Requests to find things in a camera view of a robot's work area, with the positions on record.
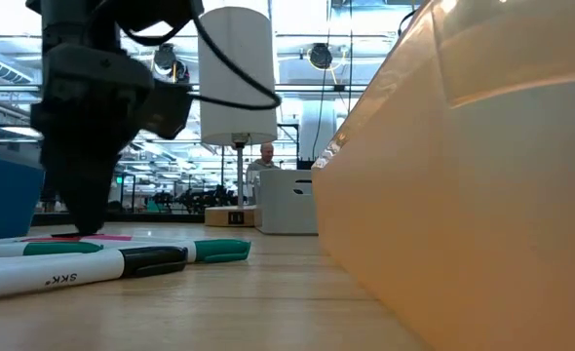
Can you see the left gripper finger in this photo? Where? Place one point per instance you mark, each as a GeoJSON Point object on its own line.
{"type": "Point", "coordinates": [85, 190]}

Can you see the white shade wooden base lamp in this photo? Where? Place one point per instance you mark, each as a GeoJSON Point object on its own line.
{"type": "Point", "coordinates": [239, 78]}

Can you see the person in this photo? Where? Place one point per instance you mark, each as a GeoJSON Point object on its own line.
{"type": "Point", "coordinates": [267, 153]}

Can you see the blue plastic tray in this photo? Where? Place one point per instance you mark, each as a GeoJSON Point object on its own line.
{"type": "Point", "coordinates": [5, 205]}

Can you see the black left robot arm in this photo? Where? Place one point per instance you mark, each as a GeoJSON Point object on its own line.
{"type": "Point", "coordinates": [68, 19]}

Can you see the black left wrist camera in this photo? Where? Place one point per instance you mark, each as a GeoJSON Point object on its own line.
{"type": "Point", "coordinates": [168, 109]}

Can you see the white marker green cap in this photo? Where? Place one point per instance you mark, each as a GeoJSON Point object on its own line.
{"type": "Point", "coordinates": [58, 248]}

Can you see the white SKK marker black cap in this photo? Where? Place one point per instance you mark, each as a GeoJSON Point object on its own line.
{"type": "Point", "coordinates": [49, 278]}

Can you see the grey plastic bin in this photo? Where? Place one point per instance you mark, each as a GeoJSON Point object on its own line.
{"type": "Point", "coordinates": [282, 214]}

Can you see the white marker red cap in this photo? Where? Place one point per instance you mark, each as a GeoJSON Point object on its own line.
{"type": "Point", "coordinates": [49, 239]}

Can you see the white marker teal cap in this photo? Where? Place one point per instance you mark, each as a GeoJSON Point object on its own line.
{"type": "Point", "coordinates": [224, 250]}

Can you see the orange translucent plastic bin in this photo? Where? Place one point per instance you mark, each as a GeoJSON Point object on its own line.
{"type": "Point", "coordinates": [463, 219]}

